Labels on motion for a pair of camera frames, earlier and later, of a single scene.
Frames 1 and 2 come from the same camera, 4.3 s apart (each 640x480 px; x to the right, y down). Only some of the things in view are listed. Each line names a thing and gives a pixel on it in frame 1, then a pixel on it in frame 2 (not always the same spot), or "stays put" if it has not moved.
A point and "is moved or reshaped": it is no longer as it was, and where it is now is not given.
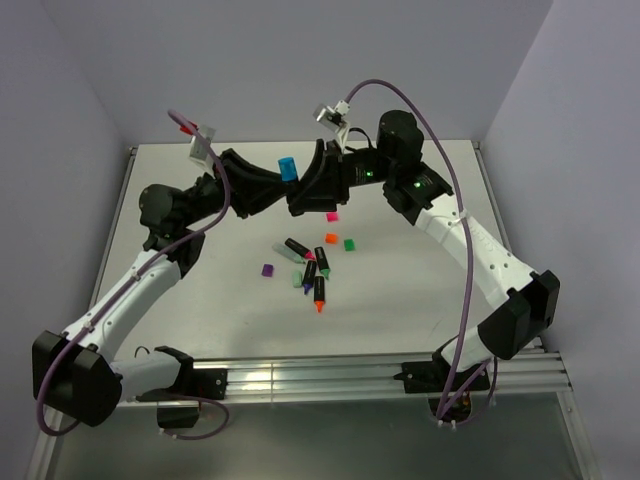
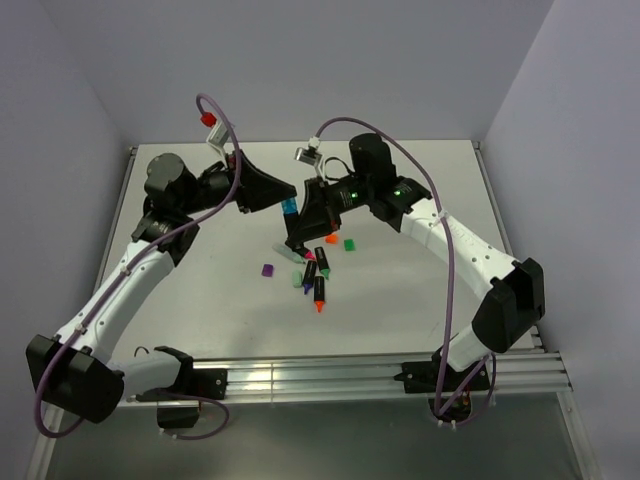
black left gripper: x=255 y=199 stays put
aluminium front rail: x=541 y=371 stays put
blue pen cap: x=288 y=169 is moved or reshaped
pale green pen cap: x=297 y=279 stays put
